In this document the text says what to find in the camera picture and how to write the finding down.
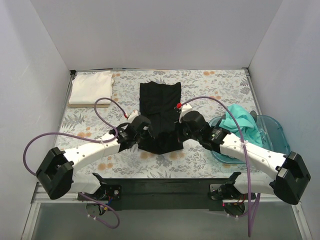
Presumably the teal plastic basket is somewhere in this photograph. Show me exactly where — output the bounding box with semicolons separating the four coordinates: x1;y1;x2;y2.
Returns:
209;115;291;164

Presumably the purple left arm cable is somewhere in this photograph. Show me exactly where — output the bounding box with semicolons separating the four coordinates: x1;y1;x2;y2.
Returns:
22;97;121;229

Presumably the floral patterned table mat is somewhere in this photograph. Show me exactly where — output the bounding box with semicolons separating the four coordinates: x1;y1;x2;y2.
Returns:
56;69;257;178

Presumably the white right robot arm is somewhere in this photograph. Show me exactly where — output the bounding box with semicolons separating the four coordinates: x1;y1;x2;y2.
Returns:
177;110;311;205

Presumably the black t-shirt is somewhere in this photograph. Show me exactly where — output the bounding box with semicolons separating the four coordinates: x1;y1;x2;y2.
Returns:
138;81;183;155

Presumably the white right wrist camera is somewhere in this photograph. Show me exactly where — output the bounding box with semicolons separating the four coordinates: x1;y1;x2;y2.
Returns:
176;103;193;123

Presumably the teal t-shirt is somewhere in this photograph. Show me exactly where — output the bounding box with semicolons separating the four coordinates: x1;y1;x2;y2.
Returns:
219;104;263;147

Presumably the folded white t-shirt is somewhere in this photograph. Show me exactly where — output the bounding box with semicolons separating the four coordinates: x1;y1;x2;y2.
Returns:
68;71;114;105

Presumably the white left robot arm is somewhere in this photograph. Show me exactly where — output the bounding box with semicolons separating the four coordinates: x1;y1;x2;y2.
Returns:
36;113;151;200

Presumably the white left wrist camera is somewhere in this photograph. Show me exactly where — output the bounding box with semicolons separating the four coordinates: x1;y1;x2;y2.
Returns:
124;110;140;123

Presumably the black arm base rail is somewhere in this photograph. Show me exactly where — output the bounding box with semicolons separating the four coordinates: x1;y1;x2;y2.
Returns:
86;178;228;211

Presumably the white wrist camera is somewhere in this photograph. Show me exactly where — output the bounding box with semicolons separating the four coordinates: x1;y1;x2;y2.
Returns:
124;110;140;123
176;103;193;123

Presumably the brown cardboard board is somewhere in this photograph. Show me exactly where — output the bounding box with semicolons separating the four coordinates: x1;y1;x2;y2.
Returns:
66;103;110;108

